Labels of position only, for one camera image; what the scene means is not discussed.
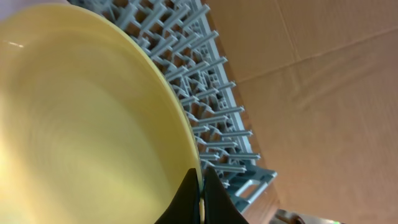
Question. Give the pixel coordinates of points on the grey dishwasher rack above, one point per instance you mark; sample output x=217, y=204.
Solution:
x=177, y=37

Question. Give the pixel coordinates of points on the yellow plate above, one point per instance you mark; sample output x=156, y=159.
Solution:
x=90, y=130

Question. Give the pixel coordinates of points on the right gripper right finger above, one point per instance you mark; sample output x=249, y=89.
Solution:
x=219, y=208

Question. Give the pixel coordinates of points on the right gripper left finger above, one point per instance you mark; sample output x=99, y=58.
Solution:
x=185, y=205

